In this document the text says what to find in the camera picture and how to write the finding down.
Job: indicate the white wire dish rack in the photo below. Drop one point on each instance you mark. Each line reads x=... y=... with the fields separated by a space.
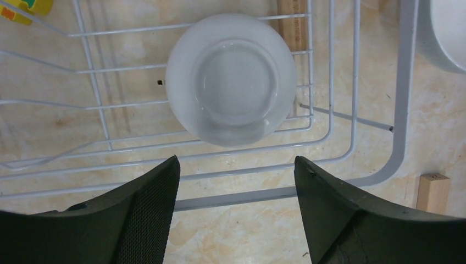
x=84 y=107

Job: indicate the plain white bowl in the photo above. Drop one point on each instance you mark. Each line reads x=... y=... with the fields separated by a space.
x=231 y=80

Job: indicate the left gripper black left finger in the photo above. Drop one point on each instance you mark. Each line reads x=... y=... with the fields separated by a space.
x=129 y=224

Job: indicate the yellow penguin toy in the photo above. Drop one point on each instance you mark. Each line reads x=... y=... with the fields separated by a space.
x=33 y=7

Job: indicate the light wooden block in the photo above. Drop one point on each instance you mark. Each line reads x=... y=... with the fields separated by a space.
x=433 y=192

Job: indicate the white footed bowl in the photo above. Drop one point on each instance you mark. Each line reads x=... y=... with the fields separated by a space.
x=441 y=34

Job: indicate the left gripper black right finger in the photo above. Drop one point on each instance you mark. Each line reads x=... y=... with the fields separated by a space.
x=345 y=224

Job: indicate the wooden block under rack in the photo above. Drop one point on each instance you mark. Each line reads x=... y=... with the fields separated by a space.
x=294 y=31

